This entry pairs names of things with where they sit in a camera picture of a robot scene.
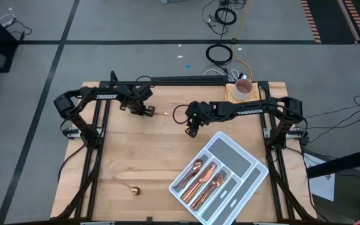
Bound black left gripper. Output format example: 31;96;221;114
119;86;156;118

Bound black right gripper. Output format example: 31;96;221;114
184;100;214;139

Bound white cutlery tray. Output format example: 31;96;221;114
169;131;269;225

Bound pink white cup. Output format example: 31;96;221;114
231;77;254;102

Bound beige wooden board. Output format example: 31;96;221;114
224;81;261;104

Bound white paper sheet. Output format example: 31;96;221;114
303;152;336;203

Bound black desk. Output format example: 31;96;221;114
306;145;360;179

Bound black mat orange stripes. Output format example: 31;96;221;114
301;0;360;44

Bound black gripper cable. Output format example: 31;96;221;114
172;104;191;125

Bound white cables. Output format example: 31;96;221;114
203;68;241;79

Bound coiled black cable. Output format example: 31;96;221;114
214;6;238;26
205;43;234;66

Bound yellow cable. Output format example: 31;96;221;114
229;0;254;81

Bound white floor cable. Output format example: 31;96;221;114
0;13;17;28

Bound black floor cables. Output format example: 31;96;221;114
301;95;360;144

